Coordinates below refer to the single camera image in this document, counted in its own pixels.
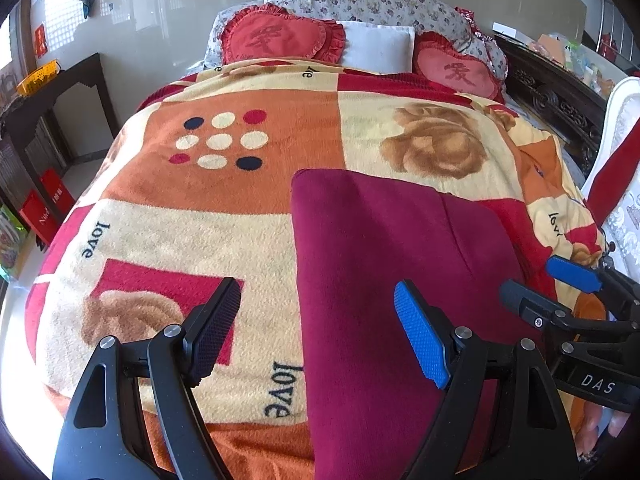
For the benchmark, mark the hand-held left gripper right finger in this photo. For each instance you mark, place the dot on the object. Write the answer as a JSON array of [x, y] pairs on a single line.
[[420, 335]]

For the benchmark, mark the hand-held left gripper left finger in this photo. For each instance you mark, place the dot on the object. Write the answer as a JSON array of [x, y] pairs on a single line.
[[215, 330]]

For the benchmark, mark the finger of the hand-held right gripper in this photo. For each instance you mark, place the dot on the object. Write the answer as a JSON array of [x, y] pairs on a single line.
[[572, 272], [525, 302]]

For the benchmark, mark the maroon knit garment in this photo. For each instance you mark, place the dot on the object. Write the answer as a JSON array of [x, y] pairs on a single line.
[[375, 240]]

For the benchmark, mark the person's right hand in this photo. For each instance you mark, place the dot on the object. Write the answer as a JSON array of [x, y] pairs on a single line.
[[592, 425]]

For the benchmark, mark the white chair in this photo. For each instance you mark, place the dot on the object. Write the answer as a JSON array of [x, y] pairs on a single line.
[[625, 210]]

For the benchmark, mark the red cloth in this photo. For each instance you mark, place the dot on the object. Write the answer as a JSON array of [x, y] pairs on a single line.
[[615, 175]]

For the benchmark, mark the orange printed fleece blanket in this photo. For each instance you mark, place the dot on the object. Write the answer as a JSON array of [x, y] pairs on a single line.
[[175, 220]]

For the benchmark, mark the red cardboard box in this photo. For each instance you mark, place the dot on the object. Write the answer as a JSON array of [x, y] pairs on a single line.
[[37, 217], [57, 192]]

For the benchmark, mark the pile of colourful packets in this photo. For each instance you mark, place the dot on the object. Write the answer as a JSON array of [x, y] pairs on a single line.
[[575, 57]]

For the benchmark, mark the green printed bag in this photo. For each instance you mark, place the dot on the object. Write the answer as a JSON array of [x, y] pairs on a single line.
[[10, 240]]

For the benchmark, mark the small red heart pillow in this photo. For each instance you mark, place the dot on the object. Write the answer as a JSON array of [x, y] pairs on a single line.
[[455, 70]]

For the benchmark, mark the white box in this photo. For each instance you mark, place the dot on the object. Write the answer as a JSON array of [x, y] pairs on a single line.
[[510, 32]]

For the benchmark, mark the red bedsheet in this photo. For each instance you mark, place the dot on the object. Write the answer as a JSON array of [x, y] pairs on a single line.
[[400, 82]]

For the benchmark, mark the metal railing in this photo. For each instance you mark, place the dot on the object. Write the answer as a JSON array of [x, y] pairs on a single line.
[[606, 20]]

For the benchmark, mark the dark wooden side table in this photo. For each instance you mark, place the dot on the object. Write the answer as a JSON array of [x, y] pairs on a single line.
[[75, 85]]

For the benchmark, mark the white pillow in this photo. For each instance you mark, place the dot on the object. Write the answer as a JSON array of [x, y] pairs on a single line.
[[375, 45]]

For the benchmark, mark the large red heart pillow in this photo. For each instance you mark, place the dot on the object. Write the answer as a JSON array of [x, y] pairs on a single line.
[[275, 35]]

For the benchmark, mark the yellow basket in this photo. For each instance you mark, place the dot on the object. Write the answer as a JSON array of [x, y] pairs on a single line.
[[37, 77]]

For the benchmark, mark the red wall decoration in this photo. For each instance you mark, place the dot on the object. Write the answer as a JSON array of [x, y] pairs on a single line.
[[41, 40]]

